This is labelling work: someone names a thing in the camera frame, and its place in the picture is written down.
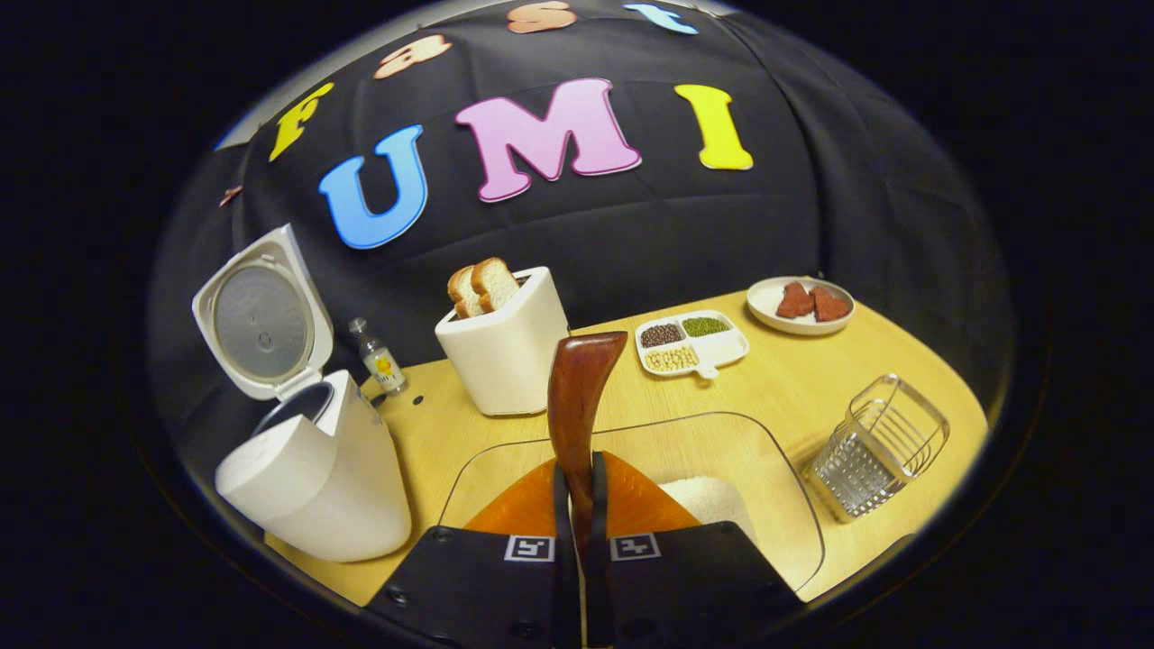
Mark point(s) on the toast bread slice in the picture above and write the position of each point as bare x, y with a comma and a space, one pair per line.
496, 284
462, 293

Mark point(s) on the dark brown beans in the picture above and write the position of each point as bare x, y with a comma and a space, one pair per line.
661, 335

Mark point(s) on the yellow soybeans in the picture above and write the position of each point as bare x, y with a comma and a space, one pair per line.
671, 359

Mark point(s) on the red meat slice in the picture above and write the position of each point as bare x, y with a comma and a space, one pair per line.
830, 305
794, 302

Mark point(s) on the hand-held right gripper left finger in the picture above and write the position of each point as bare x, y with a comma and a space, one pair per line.
563, 559

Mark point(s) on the white rice cooker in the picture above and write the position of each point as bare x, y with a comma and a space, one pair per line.
325, 487

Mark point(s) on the small glass bottle yellow label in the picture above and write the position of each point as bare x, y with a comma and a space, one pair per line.
383, 365

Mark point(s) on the white rice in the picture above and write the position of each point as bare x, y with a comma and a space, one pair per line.
712, 500

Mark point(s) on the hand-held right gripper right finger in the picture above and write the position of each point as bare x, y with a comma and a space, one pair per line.
599, 577

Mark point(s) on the black backdrop cloth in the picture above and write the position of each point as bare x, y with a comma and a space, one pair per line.
856, 180

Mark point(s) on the white toaster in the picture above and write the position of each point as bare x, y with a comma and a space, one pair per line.
505, 361

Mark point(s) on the clear plastic container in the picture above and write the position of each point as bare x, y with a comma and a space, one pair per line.
721, 442

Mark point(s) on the brown wooden spoon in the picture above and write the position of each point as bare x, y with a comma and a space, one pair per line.
577, 406

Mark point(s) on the white round plate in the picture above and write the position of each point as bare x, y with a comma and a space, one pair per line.
764, 302

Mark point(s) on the green mung beans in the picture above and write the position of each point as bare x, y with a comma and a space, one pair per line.
705, 326

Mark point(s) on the pink clip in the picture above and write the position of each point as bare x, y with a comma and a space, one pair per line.
230, 195

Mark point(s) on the white divided dish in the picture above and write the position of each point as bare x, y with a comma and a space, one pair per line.
726, 347

